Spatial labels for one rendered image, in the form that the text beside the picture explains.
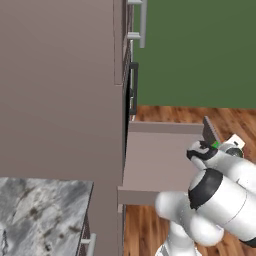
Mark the open taupe drawer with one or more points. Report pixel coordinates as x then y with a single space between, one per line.
156 160

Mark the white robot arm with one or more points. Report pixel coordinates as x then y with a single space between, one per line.
220 203

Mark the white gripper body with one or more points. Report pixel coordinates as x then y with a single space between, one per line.
236 139

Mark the black oven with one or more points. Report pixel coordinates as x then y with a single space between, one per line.
127 96

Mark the tall taupe cabinet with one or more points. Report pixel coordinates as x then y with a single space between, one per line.
60 90

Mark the brown base cabinet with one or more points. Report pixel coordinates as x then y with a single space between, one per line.
86 216

